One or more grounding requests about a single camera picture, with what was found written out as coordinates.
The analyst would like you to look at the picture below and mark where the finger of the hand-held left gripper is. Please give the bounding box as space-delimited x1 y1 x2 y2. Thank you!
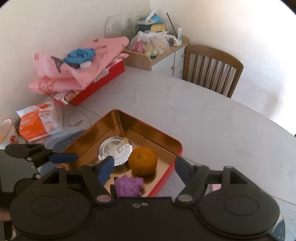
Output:
5 144 78 167

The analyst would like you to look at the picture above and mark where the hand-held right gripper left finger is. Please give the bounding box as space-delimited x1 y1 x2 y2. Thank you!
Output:
40 156 116 205

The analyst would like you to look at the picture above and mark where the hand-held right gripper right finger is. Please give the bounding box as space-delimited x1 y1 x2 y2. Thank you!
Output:
174 156 250 207

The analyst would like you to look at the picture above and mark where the red tin box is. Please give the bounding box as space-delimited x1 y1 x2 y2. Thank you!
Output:
61 109 183 197

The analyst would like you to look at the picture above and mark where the person's left hand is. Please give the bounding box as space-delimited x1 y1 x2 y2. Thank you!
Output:
0 207 11 222

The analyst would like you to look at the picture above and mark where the clear tape roll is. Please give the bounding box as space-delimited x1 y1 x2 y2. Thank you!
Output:
97 136 133 171

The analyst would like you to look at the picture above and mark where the purple plush toy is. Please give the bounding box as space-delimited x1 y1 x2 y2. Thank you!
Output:
114 175 145 198

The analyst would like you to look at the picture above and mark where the orange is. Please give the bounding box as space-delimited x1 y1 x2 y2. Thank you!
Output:
128 146 158 176

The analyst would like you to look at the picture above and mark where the white blue printed table mat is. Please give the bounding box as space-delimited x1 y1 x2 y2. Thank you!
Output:
39 108 296 241

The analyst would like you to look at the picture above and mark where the orange white packet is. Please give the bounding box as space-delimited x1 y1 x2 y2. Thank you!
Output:
16 100 63 142

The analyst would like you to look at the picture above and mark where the clear plastic wrapper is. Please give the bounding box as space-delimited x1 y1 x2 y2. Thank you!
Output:
0 118 13 143

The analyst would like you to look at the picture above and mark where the folded pink patterned bag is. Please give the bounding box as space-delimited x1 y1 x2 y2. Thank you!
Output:
29 75 84 95

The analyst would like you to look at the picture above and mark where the red gift box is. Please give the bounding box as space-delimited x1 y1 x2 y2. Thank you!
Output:
52 59 125 106

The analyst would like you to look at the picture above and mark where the blue cloth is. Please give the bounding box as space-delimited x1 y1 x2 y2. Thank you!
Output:
63 47 96 66

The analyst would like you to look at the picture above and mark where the white wooden sideboard cabinet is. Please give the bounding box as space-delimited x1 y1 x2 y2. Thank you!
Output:
124 36 189 79

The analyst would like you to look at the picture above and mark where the wooden chair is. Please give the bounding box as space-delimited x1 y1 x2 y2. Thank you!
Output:
183 45 244 98

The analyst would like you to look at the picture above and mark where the clear plastic bag of food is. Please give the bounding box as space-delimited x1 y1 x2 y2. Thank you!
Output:
129 30 170 58

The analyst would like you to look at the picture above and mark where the clear glass jar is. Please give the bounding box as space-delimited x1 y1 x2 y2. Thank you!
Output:
104 14 129 39

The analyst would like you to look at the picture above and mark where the yellow dark container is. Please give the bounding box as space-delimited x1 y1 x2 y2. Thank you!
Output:
150 23 167 33

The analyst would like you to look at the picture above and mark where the thin black stick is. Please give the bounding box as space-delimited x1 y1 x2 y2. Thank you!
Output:
166 13 178 37

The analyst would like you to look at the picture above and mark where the long white tube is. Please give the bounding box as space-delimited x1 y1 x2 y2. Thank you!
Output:
144 9 158 21

